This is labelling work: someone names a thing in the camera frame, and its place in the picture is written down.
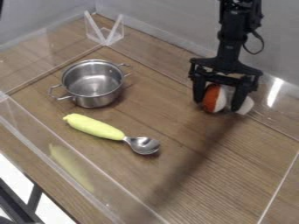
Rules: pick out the silver metal pot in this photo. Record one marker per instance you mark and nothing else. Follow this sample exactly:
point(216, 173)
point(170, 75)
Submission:
point(92, 82)

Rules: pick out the red and white toy mushroom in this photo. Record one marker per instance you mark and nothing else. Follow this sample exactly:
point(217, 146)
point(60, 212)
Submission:
point(218, 98)

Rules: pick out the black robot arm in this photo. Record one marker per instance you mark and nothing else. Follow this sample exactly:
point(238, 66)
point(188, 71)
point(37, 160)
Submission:
point(240, 18)

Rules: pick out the spoon with yellow handle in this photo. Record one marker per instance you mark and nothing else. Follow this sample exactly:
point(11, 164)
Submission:
point(142, 145)

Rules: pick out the black metal table frame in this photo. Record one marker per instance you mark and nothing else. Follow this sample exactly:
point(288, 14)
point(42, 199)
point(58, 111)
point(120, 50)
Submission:
point(14, 211)

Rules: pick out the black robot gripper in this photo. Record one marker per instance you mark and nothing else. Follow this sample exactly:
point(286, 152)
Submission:
point(224, 69)

